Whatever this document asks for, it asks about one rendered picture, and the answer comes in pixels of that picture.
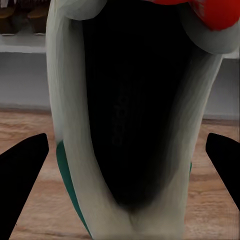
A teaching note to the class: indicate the gym shoe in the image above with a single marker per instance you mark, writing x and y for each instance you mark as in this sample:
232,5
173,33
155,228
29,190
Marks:
128,82

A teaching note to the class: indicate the sandal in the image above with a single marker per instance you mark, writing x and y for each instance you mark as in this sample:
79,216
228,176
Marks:
38,16
11,15

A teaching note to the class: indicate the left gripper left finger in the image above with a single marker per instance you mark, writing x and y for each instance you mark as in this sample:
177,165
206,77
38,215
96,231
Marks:
19,169

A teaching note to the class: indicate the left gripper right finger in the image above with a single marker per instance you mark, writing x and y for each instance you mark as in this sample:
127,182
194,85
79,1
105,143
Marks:
224,153

